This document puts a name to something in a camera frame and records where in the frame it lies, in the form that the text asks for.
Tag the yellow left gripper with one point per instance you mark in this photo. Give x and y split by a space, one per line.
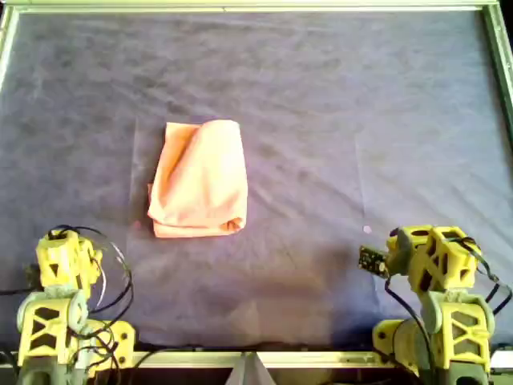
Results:
60 244

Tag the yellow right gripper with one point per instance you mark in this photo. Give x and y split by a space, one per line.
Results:
418 244

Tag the pink terry cloth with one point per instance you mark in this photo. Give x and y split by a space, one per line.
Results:
200 180

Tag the yellow left robot arm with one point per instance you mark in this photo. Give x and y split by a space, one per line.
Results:
40 329

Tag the yellow right robot arm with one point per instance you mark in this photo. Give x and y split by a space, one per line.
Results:
461 333

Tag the small pink sticker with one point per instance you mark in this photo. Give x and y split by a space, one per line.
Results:
366 229
137 224

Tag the dark blue table cover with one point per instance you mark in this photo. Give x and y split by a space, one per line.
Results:
401 120

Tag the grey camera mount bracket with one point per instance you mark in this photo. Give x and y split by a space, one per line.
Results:
401 252

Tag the black camera circuit board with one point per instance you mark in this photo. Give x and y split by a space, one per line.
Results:
372 260

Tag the grey triangular camera mount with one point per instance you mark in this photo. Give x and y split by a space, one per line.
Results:
249 371

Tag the aluminium table frame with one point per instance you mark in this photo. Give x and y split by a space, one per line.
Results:
320 5

